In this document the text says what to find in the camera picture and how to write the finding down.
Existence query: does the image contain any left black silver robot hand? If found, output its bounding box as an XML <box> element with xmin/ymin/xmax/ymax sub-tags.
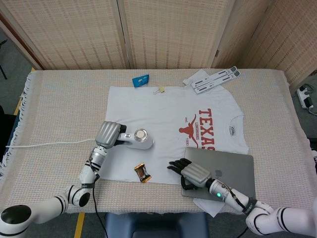
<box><xmin>95</xmin><ymin>120</ymin><xmax>130</xmax><ymax>150</ymax></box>

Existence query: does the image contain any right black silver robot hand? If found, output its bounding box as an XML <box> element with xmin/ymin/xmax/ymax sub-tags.
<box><xmin>167</xmin><ymin>158</ymin><xmax>213</xmax><ymax>192</ymax></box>

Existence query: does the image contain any white steam iron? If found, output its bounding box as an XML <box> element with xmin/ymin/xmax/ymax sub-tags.
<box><xmin>117</xmin><ymin>127</ymin><xmax>155</xmax><ymax>150</ymax></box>

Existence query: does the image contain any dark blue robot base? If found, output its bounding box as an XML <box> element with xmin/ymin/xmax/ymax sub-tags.
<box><xmin>104</xmin><ymin>212</ymin><xmax>210</xmax><ymax>238</ymax></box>

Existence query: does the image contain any white Texas print T-shirt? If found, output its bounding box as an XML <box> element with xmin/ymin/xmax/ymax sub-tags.
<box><xmin>96</xmin><ymin>69</ymin><xmax>250</xmax><ymax>219</ymax></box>

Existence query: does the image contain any grey closed laptop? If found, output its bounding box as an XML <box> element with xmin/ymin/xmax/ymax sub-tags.
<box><xmin>181</xmin><ymin>146</ymin><xmax>257</xmax><ymax>202</ymax></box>

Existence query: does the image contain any brown gold snack packet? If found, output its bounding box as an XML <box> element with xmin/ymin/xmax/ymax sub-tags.
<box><xmin>134</xmin><ymin>162</ymin><xmax>153</xmax><ymax>184</ymax></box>

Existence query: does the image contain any beige woven tablecloth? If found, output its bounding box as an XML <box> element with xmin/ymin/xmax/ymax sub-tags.
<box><xmin>0</xmin><ymin>68</ymin><xmax>317</xmax><ymax>215</ymax></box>

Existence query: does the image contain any blue plastic packet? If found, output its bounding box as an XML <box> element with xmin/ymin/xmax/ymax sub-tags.
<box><xmin>131</xmin><ymin>74</ymin><xmax>151</xmax><ymax>88</ymax></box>

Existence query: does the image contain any white folding laptop stand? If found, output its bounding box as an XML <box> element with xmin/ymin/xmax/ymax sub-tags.
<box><xmin>190</xmin><ymin>65</ymin><xmax>242</xmax><ymax>95</ymax></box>

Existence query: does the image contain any beige wicker folding screen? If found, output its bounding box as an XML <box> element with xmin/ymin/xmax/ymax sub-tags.
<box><xmin>0</xmin><ymin>0</ymin><xmax>317</xmax><ymax>86</ymax></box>

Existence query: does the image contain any white power strip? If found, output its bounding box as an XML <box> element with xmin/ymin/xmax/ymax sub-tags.
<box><xmin>297</xmin><ymin>83</ymin><xmax>317</xmax><ymax>110</ymax></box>

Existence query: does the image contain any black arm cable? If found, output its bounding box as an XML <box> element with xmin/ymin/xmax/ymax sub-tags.
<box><xmin>87</xmin><ymin>162</ymin><xmax>111</xmax><ymax>238</ymax></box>

